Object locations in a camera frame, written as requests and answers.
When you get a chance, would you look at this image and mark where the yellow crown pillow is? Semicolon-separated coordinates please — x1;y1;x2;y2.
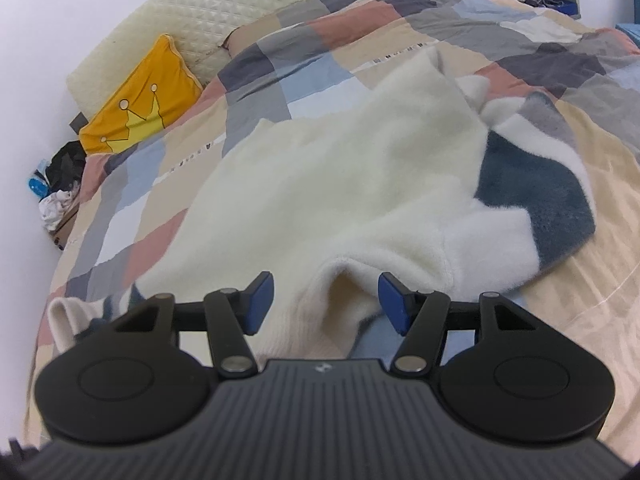
79;34;203;155

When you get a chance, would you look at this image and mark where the white crumpled cloth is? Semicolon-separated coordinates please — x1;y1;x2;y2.
38;186;79;232

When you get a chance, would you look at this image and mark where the blue tray with clutter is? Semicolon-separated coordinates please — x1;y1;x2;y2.
522;0;580;18

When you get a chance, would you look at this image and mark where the cream striped fleece sweater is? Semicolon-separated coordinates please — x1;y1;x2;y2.
48;48;596;362

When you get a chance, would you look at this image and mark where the black clothing pile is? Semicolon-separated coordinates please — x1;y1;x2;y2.
46;141;86;193

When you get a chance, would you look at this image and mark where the cardboard box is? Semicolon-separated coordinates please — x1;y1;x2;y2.
49;200;79;250

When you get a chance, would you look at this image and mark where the blue packet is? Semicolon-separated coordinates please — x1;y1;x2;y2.
28;159;50;200

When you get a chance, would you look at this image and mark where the patchwork quilt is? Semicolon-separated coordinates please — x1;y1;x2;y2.
35;0;639;462

